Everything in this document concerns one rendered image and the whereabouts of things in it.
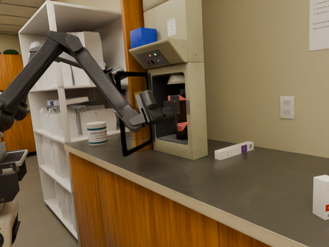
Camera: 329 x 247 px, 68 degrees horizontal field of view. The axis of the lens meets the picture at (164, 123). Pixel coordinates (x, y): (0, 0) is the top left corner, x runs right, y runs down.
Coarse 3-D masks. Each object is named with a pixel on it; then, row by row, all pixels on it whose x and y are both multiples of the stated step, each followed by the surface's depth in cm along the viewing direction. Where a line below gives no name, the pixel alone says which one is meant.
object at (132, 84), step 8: (120, 80) 113; (128, 80) 119; (136, 80) 126; (144, 80) 134; (128, 88) 119; (136, 88) 126; (144, 88) 134; (128, 96) 119; (136, 104) 126; (120, 120) 113; (120, 128) 113; (144, 128) 134; (128, 136) 119; (136, 136) 126; (144, 136) 134; (128, 144) 119; (136, 144) 126
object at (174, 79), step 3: (171, 75) 128; (174, 75) 126; (177, 75) 125; (180, 75) 125; (183, 75) 124; (171, 78) 128; (174, 78) 126; (177, 78) 125; (180, 78) 124; (183, 78) 124; (168, 81) 130; (171, 81) 127; (174, 81) 125; (177, 81) 125; (180, 81) 124; (183, 81) 124
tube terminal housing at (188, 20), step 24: (168, 0) 118; (192, 0) 113; (144, 24) 134; (192, 24) 114; (192, 48) 115; (168, 72) 125; (192, 72) 116; (192, 96) 117; (192, 120) 119; (168, 144) 134; (192, 144) 120
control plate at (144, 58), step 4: (148, 52) 121; (152, 52) 119; (156, 52) 117; (160, 52) 116; (140, 56) 128; (144, 56) 125; (148, 56) 124; (152, 56) 122; (156, 56) 120; (160, 56) 118; (144, 60) 129; (148, 60) 127; (156, 60) 123; (160, 60) 121; (164, 60) 119; (144, 64) 132; (148, 64) 130; (152, 64) 128; (156, 64) 126; (160, 64) 124
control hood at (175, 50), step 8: (160, 40) 110; (168, 40) 106; (176, 40) 108; (184, 40) 111; (136, 48) 124; (144, 48) 119; (152, 48) 116; (160, 48) 113; (168, 48) 110; (176, 48) 109; (184, 48) 111; (136, 56) 130; (168, 56) 115; (176, 56) 112; (184, 56) 112; (168, 64) 121
